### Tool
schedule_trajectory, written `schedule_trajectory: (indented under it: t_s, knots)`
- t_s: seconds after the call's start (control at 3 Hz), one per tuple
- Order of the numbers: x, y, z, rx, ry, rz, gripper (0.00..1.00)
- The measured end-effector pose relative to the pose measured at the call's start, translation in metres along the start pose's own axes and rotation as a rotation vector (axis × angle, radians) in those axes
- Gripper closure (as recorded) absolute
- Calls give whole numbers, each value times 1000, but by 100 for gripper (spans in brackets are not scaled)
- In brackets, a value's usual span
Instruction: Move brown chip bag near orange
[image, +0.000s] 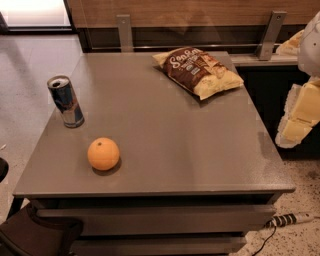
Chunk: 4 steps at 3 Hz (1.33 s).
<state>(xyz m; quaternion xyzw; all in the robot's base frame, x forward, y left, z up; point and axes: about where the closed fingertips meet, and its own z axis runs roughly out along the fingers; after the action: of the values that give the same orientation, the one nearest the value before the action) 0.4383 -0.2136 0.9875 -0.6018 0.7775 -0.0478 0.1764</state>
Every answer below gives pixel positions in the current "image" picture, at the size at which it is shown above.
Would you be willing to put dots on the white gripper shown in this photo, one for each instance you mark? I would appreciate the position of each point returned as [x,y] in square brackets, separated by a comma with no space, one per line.
[310,50]

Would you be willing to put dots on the orange fruit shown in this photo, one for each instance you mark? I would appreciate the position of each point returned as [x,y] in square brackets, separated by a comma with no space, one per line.
[103,154]

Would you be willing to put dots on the black chair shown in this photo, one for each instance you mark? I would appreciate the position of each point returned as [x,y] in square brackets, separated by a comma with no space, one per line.
[25,234]

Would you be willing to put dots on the grey drawer cabinet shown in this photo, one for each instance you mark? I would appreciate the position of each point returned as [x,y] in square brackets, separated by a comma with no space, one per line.
[193,176]

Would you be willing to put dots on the left metal bracket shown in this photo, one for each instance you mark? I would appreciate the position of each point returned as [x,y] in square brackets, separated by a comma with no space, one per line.
[125,32]

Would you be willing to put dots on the metal bracket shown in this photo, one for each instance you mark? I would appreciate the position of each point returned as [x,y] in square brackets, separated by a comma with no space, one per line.
[125,32]
[265,48]

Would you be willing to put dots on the right metal bracket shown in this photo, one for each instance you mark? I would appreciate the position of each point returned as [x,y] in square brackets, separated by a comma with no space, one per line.
[265,48]

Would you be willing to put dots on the white power strip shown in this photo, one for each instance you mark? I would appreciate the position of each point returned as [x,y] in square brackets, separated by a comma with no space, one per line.
[289,219]

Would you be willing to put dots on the blue silver drink can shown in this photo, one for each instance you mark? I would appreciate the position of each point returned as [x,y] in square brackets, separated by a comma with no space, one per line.
[64,97]

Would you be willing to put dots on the brown yellow chip bag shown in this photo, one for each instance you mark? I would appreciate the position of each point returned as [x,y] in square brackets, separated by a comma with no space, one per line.
[197,71]

